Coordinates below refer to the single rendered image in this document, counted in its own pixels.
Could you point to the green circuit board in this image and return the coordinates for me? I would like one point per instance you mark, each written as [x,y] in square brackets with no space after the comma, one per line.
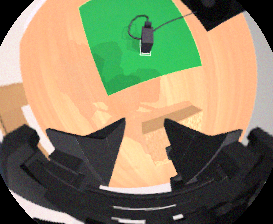
[117,56]

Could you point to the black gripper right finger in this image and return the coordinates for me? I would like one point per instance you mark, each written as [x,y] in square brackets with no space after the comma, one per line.
[194,149]

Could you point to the black fan cable with plug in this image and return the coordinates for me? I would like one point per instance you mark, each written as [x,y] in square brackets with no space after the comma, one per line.
[147,37]

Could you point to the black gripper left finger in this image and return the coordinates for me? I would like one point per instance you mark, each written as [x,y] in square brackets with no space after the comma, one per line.
[98,150]

